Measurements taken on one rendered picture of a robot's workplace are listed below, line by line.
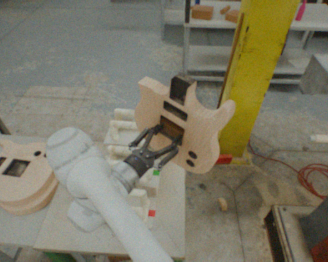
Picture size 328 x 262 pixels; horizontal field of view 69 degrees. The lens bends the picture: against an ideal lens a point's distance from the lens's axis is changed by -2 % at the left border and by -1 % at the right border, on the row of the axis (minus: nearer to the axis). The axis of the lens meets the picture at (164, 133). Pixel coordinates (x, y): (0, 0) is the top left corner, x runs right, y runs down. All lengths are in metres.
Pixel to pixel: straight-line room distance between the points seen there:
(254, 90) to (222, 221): 1.09
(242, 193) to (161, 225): 1.36
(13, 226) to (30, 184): 0.19
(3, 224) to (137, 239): 0.94
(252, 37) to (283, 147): 1.45
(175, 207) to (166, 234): 0.13
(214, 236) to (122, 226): 1.67
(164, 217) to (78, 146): 0.67
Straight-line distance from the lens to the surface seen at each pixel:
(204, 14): 2.95
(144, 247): 0.48
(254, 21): 1.72
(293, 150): 2.87
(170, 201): 1.15
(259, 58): 1.85
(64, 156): 0.54
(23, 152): 1.43
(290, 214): 2.03
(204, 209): 2.20
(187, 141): 0.82
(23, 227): 1.29
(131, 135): 1.17
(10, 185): 1.32
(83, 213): 0.66
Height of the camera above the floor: 1.95
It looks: 46 degrees down
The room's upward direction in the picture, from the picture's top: straight up
